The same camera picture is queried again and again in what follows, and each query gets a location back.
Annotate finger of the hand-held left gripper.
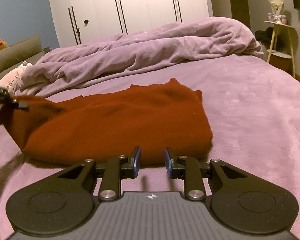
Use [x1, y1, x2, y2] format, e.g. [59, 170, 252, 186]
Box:
[9, 97, 29, 110]

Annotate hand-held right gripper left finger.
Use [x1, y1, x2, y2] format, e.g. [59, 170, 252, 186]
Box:
[57, 145, 142, 202]

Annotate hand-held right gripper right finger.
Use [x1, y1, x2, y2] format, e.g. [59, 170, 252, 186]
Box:
[164, 147, 243, 201]

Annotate brown knit cardigan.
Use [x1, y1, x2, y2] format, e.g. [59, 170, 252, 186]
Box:
[2, 78, 213, 167]

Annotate white plush toy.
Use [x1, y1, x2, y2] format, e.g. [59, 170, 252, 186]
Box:
[0, 61, 35, 97]

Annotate green pillow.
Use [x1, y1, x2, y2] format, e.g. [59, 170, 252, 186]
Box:
[0, 35, 45, 85]

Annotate bed with purple sheet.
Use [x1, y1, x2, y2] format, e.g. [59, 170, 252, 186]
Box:
[0, 52, 300, 232]

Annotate purple duvet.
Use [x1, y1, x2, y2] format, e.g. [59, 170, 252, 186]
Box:
[14, 16, 265, 98]

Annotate white wardrobe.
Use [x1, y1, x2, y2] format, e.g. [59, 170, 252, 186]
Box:
[46, 0, 214, 49]

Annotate dark cloth pile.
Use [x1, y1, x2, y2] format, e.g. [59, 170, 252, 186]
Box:
[255, 27, 275, 51]

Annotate yellow side table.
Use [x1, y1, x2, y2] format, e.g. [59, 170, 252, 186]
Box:
[263, 20, 299, 80]

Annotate small pink gift boxes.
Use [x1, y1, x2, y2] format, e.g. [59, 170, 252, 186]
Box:
[269, 12, 288, 25]

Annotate cream wrapped bouquet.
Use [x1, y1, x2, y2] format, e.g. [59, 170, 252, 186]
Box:
[266, 0, 286, 15]

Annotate dark olive wall panel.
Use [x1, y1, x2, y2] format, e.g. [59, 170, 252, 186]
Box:
[226, 0, 252, 31]

